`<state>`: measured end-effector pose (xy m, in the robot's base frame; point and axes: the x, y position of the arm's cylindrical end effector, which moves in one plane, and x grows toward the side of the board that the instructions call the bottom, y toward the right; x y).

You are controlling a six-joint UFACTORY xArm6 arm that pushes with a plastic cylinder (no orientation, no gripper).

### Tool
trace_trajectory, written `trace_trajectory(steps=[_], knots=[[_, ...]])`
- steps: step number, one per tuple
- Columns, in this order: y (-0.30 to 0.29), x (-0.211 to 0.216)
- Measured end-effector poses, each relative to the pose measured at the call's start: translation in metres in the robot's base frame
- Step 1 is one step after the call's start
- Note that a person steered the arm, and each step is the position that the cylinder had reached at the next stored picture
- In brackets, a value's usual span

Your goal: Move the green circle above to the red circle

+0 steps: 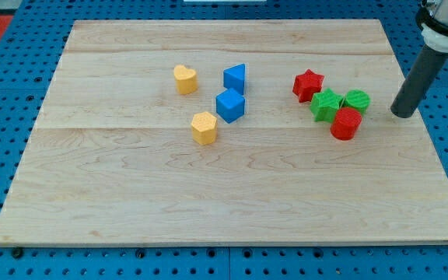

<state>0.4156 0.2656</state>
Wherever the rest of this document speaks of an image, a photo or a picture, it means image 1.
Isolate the red circle block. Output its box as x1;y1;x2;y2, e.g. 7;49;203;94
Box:
330;107;362;141

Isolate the green circle block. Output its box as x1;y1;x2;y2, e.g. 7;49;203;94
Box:
342;89;371;115

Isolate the yellow hexagon block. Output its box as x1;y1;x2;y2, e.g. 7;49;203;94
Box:
191;111;217;145

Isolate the blue cube block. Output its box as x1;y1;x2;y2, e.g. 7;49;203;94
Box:
215;89;246;124

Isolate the blue triangle block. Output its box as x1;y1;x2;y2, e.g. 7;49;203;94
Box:
223;64;246;95

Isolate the yellow heart block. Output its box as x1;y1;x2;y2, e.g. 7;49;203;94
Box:
173;65;198;95

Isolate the wooden board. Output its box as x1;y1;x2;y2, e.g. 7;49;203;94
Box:
0;19;448;247

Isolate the red star block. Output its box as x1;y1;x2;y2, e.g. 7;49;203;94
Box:
292;69;324;103

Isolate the green star block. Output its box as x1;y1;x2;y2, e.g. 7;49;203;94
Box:
310;88;344;123

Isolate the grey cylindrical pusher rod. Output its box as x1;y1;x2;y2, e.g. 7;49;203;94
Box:
390;23;448;118

